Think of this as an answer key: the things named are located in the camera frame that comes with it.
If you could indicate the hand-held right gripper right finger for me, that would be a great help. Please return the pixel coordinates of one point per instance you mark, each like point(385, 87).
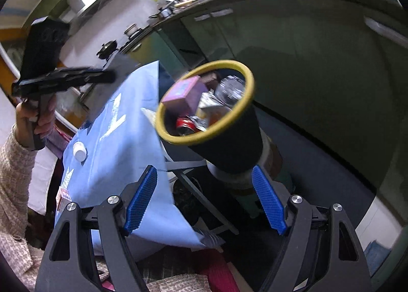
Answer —
point(269, 202)

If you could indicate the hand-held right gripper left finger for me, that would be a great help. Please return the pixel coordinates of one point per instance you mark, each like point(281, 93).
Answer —
point(140, 201)

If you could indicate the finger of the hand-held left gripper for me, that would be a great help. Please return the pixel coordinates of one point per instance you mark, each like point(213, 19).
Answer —
point(98, 76)

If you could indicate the black yellow-rimmed bin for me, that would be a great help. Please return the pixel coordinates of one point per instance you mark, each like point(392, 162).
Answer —
point(229, 145)

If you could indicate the white and red carton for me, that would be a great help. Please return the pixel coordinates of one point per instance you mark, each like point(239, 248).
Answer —
point(63, 198)

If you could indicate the pink box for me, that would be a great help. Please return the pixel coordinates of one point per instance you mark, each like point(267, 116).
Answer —
point(185, 94)

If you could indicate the red soda can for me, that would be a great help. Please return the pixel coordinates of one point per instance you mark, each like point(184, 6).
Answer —
point(187, 124)

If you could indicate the brown and silver wrapper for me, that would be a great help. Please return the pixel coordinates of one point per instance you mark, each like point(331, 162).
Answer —
point(210, 78)

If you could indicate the clear plastic bottle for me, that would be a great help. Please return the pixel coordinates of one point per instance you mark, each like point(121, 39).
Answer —
point(231, 89)

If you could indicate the person's left forearm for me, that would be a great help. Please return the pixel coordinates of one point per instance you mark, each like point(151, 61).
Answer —
point(14, 183)

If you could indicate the person's left hand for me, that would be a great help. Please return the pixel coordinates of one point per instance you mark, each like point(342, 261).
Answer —
point(46, 119)

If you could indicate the black cooking pot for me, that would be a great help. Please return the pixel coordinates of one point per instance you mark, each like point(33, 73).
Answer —
point(107, 49)

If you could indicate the blue tablecloth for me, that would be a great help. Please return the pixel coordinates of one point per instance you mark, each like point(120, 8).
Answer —
point(121, 139)

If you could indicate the white-capped small bottle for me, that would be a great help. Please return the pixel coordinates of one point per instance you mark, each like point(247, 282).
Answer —
point(79, 151)

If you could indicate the pink cloth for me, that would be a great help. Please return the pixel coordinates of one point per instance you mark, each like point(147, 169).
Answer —
point(218, 274)

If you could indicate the green kitchen cabinets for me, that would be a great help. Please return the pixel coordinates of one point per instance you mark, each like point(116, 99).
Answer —
point(287, 33)

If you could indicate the folding table frame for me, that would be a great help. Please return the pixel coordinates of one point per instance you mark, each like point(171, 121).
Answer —
point(207, 202)

